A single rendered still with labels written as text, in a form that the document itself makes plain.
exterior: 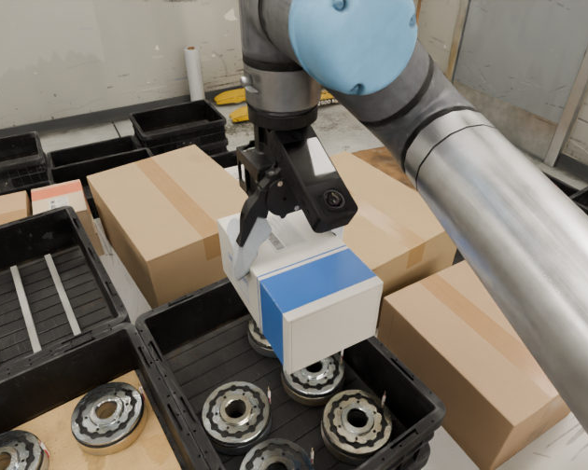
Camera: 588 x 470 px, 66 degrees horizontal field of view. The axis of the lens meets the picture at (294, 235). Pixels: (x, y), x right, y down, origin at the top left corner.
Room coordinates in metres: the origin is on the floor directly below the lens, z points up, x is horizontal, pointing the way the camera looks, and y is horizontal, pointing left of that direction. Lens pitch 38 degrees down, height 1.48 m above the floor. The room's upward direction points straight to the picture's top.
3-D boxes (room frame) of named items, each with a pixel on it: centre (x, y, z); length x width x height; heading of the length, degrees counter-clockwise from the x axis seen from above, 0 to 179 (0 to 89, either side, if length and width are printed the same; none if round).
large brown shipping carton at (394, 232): (0.88, -0.14, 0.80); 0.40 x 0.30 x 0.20; 36
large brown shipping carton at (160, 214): (0.91, 0.28, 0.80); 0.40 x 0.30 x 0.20; 36
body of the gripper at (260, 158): (0.45, 0.01, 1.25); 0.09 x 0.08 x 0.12; 29
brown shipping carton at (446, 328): (0.53, -0.34, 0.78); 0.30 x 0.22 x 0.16; 30
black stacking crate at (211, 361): (0.41, 0.03, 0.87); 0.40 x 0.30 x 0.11; 34
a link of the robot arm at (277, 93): (0.44, 0.01, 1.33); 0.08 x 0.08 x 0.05
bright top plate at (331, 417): (0.36, -0.09, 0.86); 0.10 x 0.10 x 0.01
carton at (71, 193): (0.96, 0.60, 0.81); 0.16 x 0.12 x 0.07; 27
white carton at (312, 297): (0.42, 0.00, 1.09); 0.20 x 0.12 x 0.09; 29
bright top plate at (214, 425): (0.37, 0.09, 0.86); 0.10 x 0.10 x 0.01
